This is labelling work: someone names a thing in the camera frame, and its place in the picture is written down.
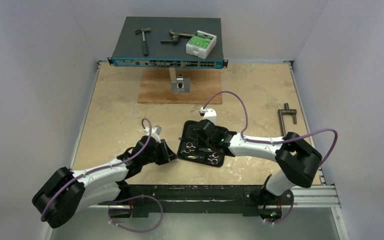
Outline white green plastic box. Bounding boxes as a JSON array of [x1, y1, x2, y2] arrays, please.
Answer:
[[185, 30, 217, 59]]

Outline wooden board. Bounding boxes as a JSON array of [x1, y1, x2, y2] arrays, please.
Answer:
[[137, 67, 222, 104]]

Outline silver thinning scissors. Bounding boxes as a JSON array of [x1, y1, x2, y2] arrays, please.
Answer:
[[180, 142, 213, 157]]

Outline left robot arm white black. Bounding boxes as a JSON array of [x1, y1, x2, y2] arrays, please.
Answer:
[[31, 136, 177, 229]]

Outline metal stand bracket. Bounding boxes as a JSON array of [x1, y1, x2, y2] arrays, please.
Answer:
[[168, 67, 191, 94]]

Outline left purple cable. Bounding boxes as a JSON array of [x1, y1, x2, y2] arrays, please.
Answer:
[[40, 117, 154, 223]]

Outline silver scissors in case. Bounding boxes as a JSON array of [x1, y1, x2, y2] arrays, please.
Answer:
[[188, 152, 219, 165]]

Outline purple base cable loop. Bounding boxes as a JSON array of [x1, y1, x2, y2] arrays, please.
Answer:
[[108, 194, 165, 233]]

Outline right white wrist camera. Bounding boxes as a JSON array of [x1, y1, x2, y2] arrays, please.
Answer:
[[199, 107, 217, 125]]

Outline dark metal clamp bar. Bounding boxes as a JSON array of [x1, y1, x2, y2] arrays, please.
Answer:
[[277, 102, 298, 137]]

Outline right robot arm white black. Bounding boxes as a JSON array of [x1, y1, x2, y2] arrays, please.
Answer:
[[192, 119, 322, 204]]

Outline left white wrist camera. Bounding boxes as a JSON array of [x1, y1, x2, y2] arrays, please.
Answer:
[[148, 125, 162, 143]]

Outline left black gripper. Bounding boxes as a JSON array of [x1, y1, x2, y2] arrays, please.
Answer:
[[141, 139, 178, 166]]

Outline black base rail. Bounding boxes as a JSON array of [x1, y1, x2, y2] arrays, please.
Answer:
[[108, 184, 294, 220]]

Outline black zippered tool case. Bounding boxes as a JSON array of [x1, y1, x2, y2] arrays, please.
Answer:
[[177, 119, 235, 168]]

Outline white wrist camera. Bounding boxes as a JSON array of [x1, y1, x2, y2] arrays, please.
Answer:
[[148, 125, 162, 143], [199, 107, 217, 125]]

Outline rusty metal clamp tool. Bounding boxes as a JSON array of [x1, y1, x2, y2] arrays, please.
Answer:
[[160, 29, 194, 45]]

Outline claw hammer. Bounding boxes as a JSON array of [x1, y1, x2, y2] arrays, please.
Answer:
[[134, 27, 151, 57]]

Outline network switch rack unit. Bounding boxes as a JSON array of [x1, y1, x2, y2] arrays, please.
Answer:
[[107, 16, 229, 69]]

